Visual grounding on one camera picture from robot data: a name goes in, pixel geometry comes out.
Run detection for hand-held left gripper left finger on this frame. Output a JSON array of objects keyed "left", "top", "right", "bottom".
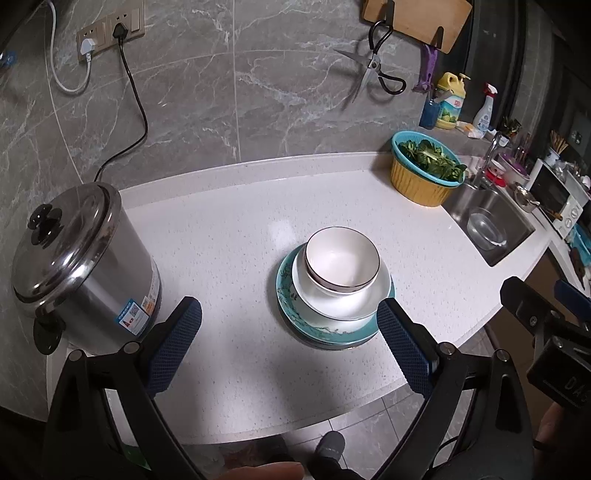
[{"left": 44, "top": 295, "right": 204, "bottom": 480}]

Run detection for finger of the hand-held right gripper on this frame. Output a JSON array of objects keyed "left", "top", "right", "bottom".
[
  {"left": 554, "top": 279, "right": 591, "bottom": 326},
  {"left": 500, "top": 276, "right": 561, "bottom": 342}
]

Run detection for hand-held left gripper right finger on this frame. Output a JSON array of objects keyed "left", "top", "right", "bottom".
[{"left": 376, "top": 298, "right": 539, "bottom": 480}]

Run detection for large teal floral plate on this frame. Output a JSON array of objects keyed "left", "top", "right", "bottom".
[{"left": 276, "top": 247, "right": 397, "bottom": 350}]

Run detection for white shallow plate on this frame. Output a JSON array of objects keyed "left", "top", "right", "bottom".
[{"left": 292, "top": 244, "right": 393, "bottom": 321}]

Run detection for dark rimmed patterned bowl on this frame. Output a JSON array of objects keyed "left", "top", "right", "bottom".
[{"left": 304, "top": 226, "right": 382, "bottom": 295}]

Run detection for person's right hand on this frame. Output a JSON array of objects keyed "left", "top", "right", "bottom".
[{"left": 533, "top": 402, "right": 574, "bottom": 480}]

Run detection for person's left hand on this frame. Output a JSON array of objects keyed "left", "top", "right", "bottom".
[{"left": 217, "top": 462, "right": 305, "bottom": 480}]

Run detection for teal plastic rack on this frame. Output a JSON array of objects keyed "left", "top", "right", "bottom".
[{"left": 566, "top": 224, "right": 591, "bottom": 268}]

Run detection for stainless steel electric pot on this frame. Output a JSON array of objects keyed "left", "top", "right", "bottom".
[{"left": 32, "top": 185, "right": 162, "bottom": 356}]

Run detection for clear glass bowl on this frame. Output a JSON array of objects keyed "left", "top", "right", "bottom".
[{"left": 466, "top": 208, "right": 509, "bottom": 251}]

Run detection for white toaster oven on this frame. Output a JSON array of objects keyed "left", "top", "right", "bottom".
[{"left": 526, "top": 158, "right": 589, "bottom": 238}]

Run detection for small steel bowl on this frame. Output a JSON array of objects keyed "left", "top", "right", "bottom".
[{"left": 514, "top": 182, "right": 541, "bottom": 213}]

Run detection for stainless steel sink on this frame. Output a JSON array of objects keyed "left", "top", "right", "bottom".
[{"left": 443, "top": 185, "right": 536, "bottom": 268}]

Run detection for purple bowl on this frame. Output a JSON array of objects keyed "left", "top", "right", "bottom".
[{"left": 501, "top": 152, "right": 532, "bottom": 185}]

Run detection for white chopstick holder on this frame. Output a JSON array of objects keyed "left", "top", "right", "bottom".
[{"left": 545, "top": 129, "right": 571, "bottom": 167}]

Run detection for steel pot lid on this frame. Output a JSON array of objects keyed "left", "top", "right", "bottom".
[{"left": 10, "top": 182, "right": 122, "bottom": 305}]

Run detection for chrome faucet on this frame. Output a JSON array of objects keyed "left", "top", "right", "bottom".
[{"left": 473, "top": 131, "right": 506, "bottom": 190}]

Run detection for green leafy vegetables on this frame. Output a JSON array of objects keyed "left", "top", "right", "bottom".
[{"left": 398, "top": 141, "right": 467, "bottom": 181}]

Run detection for white spray bottle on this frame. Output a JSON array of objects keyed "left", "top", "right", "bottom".
[{"left": 474, "top": 83, "right": 499, "bottom": 137}]

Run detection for yellow teal vegetable basket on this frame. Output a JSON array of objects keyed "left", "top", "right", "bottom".
[{"left": 392, "top": 130, "right": 468, "bottom": 188}]

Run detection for yellow detergent bottle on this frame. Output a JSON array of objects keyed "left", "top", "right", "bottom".
[{"left": 435, "top": 71, "right": 469, "bottom": 131}]

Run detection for blue cup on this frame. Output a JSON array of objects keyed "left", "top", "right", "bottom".
[{"left": 419, "top": 99, "right": 441, "bottom": 130}]

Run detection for purple peeler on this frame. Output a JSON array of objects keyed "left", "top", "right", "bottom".
[{"left": 412, "top": 44, "right": 439, "bottom": 93}]

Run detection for wooden cutting board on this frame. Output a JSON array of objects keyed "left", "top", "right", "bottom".
[{"left": 361, "top": 0, "right": 474, "bottom": 54}]

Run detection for black handled kitchen scissors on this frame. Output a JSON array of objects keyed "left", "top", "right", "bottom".
[{"left": 333, "top": 21, "right": 407, "bottom": 103}]

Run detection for white power cable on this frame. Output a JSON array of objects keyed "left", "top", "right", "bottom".
[{"left": 46, "top": 0, "right": 95, "bottom": 95}]

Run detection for black power cable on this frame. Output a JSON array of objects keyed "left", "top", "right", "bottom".
[{"left": 92, "top": 23, "right": 149, "bottom": 185}]

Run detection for wall outlet panel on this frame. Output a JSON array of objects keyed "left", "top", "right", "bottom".
[{"left": 76, "top": 11, "right": 145, "bottom": 63}]

